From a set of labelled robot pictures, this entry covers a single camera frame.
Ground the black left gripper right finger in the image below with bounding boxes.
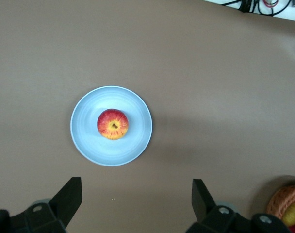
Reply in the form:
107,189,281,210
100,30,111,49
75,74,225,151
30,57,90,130
186,179,254,233

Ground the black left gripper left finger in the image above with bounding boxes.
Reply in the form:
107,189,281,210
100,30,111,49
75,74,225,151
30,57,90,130
23,177,82,233

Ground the brown table cloth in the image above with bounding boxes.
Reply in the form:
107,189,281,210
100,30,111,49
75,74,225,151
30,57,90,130
0,0,295,233

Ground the brown woven wicker basket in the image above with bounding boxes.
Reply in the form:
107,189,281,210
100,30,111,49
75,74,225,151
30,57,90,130
266,184,295,220

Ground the black cable bundle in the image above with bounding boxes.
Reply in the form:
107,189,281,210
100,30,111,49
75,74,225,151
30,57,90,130
205,0,295,17

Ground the brown green kiwi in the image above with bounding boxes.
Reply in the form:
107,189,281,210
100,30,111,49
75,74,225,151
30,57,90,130
282,203,295,226

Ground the red yellow apple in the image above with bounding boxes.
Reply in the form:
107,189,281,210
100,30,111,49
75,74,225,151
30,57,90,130
97,109,129,141

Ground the light blue plate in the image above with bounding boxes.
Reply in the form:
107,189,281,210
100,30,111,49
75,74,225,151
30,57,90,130
70,85,153,167

